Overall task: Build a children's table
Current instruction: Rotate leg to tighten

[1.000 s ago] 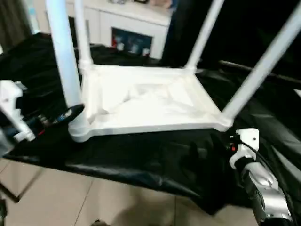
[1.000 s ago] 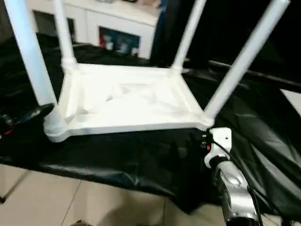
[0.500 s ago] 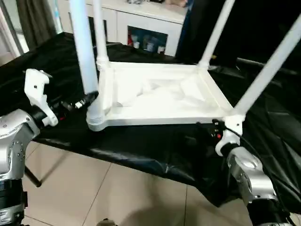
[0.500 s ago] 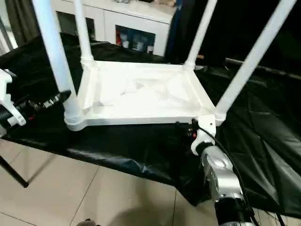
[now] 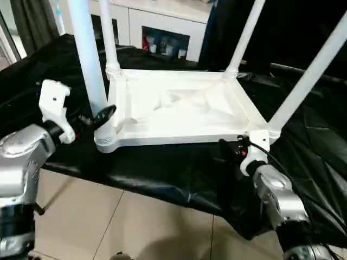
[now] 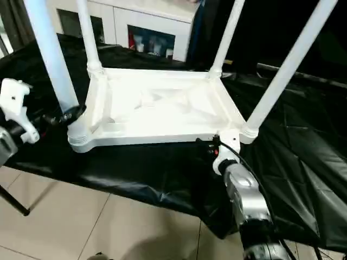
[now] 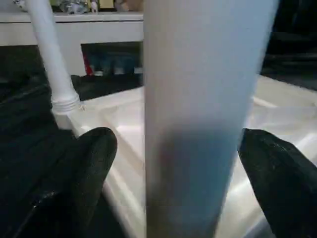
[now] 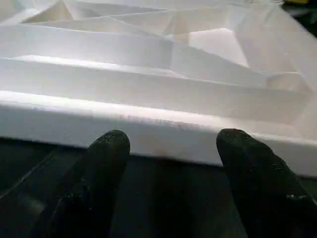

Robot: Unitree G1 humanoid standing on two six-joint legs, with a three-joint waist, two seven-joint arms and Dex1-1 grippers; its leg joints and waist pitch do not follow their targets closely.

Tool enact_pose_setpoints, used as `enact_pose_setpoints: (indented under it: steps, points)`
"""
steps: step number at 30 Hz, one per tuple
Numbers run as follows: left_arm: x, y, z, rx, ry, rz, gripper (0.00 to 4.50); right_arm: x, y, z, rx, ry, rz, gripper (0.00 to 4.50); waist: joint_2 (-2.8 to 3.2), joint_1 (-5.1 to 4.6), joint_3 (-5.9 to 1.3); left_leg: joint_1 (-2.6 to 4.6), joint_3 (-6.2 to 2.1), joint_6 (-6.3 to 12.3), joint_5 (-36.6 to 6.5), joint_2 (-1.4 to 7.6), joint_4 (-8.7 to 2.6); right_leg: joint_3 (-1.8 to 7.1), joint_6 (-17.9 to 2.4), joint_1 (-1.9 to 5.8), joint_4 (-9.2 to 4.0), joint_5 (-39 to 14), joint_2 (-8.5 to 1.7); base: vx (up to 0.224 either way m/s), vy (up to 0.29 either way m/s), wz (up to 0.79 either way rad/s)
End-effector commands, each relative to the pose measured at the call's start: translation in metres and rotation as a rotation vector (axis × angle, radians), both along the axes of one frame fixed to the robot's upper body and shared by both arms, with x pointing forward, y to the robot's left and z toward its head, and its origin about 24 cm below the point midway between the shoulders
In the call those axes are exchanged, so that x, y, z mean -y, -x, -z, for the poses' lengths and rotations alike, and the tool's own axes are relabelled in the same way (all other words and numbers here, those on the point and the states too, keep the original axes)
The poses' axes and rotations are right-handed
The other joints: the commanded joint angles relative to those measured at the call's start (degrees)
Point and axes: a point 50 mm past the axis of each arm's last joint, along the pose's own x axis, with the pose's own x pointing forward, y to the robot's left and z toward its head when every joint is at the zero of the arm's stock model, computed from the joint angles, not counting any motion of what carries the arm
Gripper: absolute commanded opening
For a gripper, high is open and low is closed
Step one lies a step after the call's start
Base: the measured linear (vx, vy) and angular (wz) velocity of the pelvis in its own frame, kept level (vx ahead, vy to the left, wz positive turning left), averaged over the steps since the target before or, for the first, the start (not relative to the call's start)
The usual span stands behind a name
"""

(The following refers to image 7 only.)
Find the white plastic table leg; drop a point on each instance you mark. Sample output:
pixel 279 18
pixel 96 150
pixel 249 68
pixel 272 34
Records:
pixel 52 54
pixel 198 99

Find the white glass-door cabinet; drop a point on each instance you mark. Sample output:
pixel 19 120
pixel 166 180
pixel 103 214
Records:
pixel 99 32

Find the white plastic table top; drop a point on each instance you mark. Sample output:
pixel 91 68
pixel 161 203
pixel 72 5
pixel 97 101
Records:
pixel 277 114

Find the black backdrop cloth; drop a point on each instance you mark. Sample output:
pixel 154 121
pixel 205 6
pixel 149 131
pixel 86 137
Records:
pixel 292 39

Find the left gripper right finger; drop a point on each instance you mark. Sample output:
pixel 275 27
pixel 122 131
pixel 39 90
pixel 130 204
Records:
pixel 287 188

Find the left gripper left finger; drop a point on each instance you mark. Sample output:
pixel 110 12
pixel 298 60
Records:
pixel 64 193

